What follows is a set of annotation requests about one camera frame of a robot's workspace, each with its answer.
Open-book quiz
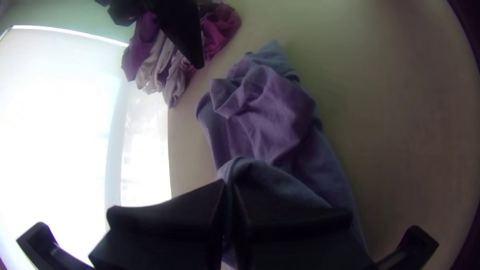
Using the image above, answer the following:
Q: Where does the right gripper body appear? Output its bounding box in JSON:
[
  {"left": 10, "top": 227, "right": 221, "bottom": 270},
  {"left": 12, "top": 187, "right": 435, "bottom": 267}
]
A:
[{"left": 94, "top": 0, "right": 152, "bottom": 28}]

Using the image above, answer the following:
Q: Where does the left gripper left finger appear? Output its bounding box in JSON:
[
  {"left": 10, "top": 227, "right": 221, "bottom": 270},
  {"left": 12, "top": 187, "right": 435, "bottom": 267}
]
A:
[{"left": 88, "top": 178, "right": 228, "bottom": 270}]

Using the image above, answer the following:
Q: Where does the dark t-shirt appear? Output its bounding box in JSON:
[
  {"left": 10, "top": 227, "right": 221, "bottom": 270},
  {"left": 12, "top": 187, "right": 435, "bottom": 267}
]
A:
[{"left": 194, "top": 40, "right": 373, "bottom": 270}]

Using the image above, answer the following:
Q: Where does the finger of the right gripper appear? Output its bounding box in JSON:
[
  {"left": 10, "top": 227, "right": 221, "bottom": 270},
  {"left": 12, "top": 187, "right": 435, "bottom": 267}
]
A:
[{"left": 146, "top": 0, "right": 207, "bottom": 71}]

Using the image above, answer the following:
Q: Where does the heap of clothes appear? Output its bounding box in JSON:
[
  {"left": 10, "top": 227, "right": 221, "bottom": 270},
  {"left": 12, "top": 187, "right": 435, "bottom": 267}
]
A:
[{"left": 120, "top": 2, "right": 243, "bottom": 110}]

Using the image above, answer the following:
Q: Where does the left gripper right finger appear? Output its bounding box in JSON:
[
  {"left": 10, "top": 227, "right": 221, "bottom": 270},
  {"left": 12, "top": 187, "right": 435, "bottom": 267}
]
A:
[{"left": 231, "top": 182, "right": 354, "bottom": 270}]

